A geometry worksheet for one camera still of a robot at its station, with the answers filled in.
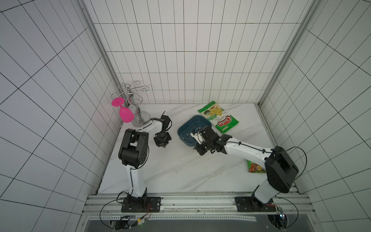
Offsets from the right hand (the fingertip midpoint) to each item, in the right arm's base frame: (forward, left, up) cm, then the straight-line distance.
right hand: (192, 148), depth 86 cm
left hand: (+4, +19, -6) cm, 20 cm away
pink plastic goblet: (+17, +44, +9) cm, 48 cm away
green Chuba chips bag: (+30, -21, -7) cm, 37 cm away
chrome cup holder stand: (+25, +40, +17) cm, 50 cm away
